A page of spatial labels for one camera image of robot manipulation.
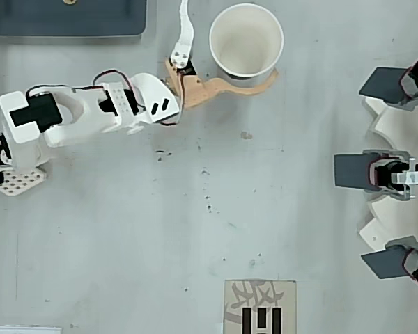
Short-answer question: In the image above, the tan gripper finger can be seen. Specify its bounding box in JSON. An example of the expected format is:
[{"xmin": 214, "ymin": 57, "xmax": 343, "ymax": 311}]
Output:
[{"xmin": 201, "ymin": 68, "xmax": 279, "ymax": 102}]

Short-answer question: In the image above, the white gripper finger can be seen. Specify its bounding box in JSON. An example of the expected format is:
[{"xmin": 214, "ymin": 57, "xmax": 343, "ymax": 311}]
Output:
[{"xmin": 169, "ymin": 0, "xmax": 196, "ymax": 72}]

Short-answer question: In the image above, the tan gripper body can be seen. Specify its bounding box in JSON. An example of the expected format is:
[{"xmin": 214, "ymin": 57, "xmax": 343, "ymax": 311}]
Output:
[{"xmin": 164, "ymin": 57, "xmax": 212, "ymax": 111}]

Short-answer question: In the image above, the white paper cup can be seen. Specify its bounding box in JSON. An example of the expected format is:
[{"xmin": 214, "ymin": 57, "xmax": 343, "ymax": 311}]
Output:
[{"xmin": 208, "ymin": 3, "xmax": 285, "ymax": 81}]

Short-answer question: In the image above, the dark blue-grey tray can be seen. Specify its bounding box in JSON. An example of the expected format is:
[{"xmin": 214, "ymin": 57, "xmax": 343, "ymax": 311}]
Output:
[{"xmin": 0, "ymin": 0, "xmax": 148, "ymax": 37}]

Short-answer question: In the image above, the dark grey flat paddle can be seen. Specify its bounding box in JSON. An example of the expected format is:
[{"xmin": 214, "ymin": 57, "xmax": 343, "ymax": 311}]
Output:
[
  {"xmin": 360, "ymin": 246, "xmax": 410, "ymax": 280},
  {"xmin": 358, "ymin": 67, "xmax": 410, "ymax": 105},
  {"xmin": 334, "ymin": 154, "xmax": 373, "ymax": 191}
]

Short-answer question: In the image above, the white printed hub fixture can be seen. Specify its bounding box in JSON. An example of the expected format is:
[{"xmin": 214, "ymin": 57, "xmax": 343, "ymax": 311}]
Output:
[{"xmin": 359, "ymin": 95, "xmax": 418, "ymax": 252}]

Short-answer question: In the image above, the grey printed paper card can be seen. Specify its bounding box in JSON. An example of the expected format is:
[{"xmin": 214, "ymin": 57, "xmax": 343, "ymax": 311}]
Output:
[{"xmin": 224, "ymin": 279, "xmax": 298, "ymax": 334}]

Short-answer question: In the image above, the red black gripper cable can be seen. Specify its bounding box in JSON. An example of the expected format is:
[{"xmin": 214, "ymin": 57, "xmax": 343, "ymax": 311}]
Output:
[{"xmin": 158, "ymin": 109, "xmax": 184, "ymax": 127}]

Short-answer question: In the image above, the red black looped servo cable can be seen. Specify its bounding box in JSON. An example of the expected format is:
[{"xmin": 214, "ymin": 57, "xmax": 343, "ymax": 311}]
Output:
[{"xmin": 92, "ymin": 69, "xmax": 142, "ymax": 109}]

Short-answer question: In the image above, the red black long arm cable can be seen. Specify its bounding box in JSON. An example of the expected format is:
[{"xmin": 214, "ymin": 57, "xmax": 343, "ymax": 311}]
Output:
[{"xmin": 25, "ymin": 84, "xmax": 107, "ymax": 100}]

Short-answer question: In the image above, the white perforated base plate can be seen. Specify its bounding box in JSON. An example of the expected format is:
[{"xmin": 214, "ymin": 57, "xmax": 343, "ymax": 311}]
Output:
[{"xmin": 0, "ymin": 166, "xmax": 49, "ymax": 198}]

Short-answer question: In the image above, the silver metal bracket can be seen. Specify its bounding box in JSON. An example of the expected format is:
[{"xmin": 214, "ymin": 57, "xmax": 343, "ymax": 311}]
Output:
[{"xmin": 392, "ymin": 158, "xmax": 418, "ymax": 200}]

